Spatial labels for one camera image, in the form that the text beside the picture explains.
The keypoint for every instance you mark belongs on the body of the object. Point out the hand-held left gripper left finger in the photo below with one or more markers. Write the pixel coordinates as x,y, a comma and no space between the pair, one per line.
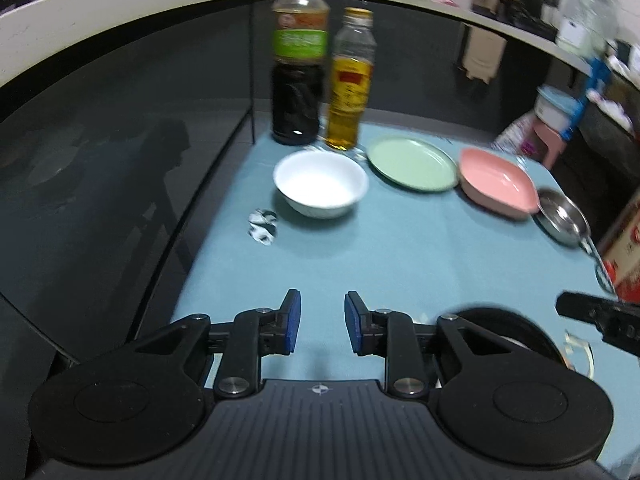
291,322

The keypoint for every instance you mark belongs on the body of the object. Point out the yellow oil bottle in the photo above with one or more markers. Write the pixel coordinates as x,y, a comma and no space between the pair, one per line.
349,90

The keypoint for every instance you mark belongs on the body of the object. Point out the white bowl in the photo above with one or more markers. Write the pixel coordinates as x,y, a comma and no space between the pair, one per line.
320,185

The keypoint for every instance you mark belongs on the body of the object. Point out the black round bowl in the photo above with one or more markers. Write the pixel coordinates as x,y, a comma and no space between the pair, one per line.
510,322

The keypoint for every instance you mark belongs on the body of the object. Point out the pink plate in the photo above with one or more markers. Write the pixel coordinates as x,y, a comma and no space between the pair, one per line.
495,182

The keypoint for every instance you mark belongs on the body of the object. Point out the pink plastic stool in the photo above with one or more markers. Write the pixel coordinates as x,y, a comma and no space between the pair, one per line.
547,145

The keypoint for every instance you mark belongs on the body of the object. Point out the silver appliance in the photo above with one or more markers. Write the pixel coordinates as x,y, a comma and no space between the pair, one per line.
487,0

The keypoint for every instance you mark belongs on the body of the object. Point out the blue tablecloth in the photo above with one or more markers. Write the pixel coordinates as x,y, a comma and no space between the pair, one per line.
410,255

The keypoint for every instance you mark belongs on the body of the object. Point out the white container blue lid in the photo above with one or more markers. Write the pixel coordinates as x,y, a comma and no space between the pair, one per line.
555,107

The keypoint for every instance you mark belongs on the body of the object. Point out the green plate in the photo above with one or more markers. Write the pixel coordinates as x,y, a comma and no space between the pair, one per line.
411,162

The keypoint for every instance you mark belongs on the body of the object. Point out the patterned plastic bag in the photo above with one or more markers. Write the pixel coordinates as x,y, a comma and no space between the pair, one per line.
512,135

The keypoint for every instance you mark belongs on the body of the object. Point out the dark sauce bottle green label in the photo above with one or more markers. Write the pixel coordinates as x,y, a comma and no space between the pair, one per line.
296,85

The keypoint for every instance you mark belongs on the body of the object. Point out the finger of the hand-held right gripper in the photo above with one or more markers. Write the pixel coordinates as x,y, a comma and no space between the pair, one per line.
595,312

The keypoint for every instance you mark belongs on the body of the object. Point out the small steel pan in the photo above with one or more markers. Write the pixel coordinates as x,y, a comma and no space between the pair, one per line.
562,217

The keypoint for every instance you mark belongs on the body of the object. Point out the black appliance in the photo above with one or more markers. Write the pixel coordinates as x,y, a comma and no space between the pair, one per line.
530,12

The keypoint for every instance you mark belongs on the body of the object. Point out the white counter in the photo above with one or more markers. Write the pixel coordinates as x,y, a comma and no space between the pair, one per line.
125,15

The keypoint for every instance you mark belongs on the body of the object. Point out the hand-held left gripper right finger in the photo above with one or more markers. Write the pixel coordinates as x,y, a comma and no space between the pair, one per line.
354,322

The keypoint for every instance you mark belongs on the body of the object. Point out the clear glass dish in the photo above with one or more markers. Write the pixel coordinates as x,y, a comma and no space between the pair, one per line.
582,352

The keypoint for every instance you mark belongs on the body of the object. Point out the cardboard box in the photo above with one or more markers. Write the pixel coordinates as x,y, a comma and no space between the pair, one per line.
625,255

